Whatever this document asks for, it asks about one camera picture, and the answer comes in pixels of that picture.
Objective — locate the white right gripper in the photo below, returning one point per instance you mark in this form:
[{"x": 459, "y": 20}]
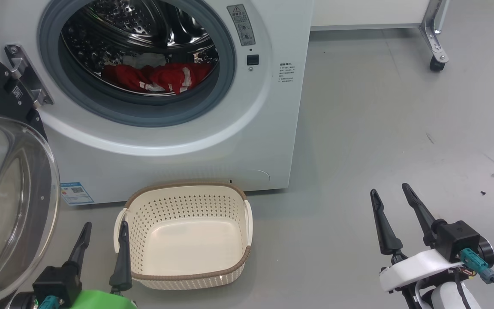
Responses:
[{"x": 414, "y": 268}]

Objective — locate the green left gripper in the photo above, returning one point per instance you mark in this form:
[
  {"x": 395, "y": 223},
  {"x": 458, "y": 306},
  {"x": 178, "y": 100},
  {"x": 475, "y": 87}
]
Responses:
[{"x": 101, "y": 300}]

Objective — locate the washing machine glass door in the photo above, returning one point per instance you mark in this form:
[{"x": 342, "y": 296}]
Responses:
[{"x": 15, "y": 193}]

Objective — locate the red and white garment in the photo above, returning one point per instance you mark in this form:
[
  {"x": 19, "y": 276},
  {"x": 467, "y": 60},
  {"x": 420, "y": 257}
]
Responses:
[{"x": 161, "y": 77}]

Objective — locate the cream perforated laundry basket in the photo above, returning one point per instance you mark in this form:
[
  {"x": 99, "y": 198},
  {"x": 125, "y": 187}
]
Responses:
[{"x": 187, "y": 240}]

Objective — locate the white front-load washing machine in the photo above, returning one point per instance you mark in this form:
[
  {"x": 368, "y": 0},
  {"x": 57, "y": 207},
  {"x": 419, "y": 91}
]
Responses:
[{"x": 251, "y": 128}]

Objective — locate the metal washing machine door hinge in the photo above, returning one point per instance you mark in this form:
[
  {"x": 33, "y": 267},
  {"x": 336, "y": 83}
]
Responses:
[{"x": 26, "y": 77}]

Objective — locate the black door latch socket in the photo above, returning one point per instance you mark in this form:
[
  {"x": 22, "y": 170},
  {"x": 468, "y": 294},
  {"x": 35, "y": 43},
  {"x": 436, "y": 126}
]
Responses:
[{"x": 253, "y": 59}]

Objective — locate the stainless steel washing machine drum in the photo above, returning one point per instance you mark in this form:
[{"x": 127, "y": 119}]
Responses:
[{"x": 144, "y": 21}]

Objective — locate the blue energy label sticker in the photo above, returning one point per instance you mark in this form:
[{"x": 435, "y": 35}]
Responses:
[{"x": 76, "y": 194}]

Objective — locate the printed instruction text label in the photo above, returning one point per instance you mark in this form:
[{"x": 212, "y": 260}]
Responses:
[{"x": 286, "y": 73}]

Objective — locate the white rolling partition panel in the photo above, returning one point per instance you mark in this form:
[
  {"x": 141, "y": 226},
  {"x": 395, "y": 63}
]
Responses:
[{"x": 358, "y": 13}]

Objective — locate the grey warning sticker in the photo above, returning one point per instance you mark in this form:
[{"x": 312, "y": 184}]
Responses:
[{"x": 241, "y": 25}]

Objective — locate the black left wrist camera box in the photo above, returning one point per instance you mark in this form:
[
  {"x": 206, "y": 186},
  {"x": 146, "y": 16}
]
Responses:
[{"x": 56, "y": 281}]

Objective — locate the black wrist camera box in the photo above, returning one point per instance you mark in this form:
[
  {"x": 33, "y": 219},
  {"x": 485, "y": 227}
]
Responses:
[
  {"x": 56, "y": 281},
  {"x": 457, "y": 238}
]

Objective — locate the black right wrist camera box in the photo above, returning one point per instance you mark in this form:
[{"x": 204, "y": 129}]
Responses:
[{"x": 457, "y": 238}]

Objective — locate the teal left camera connector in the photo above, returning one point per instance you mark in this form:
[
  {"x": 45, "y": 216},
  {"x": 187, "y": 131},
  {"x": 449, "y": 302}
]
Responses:
[{"x": 49, "y": 302}]

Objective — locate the teal camera connector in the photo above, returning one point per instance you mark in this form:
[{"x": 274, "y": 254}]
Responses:
[
  {"x": 476, "y": 262},
  {"x": 49, "y": 302}
]

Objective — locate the teal right camera connector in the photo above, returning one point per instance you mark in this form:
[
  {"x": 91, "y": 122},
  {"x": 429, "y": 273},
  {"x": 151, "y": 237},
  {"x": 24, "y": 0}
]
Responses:
[{"x": 476, "y": 262}]

